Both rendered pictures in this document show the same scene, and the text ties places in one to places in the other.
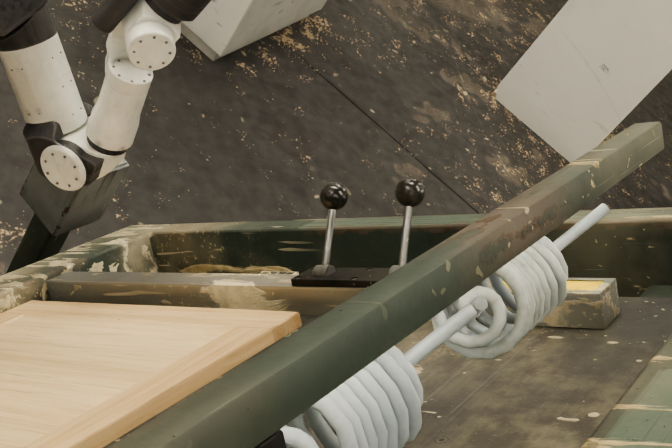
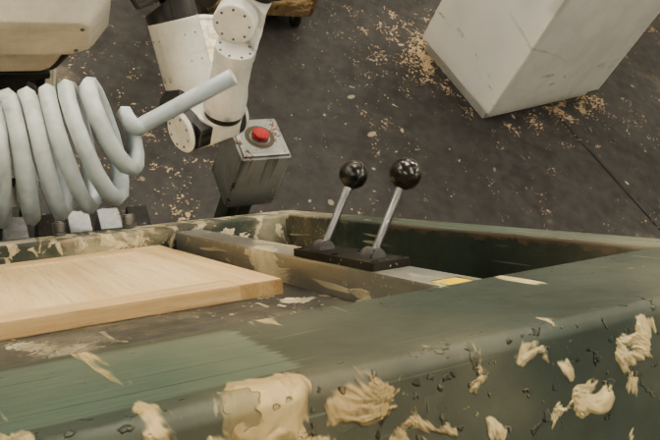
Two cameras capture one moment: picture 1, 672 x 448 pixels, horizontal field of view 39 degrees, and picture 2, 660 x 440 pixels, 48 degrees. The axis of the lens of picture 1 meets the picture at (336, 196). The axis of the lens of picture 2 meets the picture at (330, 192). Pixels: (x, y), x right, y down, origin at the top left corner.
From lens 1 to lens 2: 0.53 m
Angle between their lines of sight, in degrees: 25
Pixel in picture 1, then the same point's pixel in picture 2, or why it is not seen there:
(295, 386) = not seen: outside the picture
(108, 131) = (213, 101)
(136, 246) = (270, 223)
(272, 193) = not seen: hidden behind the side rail
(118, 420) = (20, 321)
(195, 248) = (311, 232)
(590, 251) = not seen: hidden behind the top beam
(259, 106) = (514, 161)
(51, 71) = (182, 46)
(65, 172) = (181, 135)
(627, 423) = (25, 371)
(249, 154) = (492, 198)
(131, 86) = (228, 60)
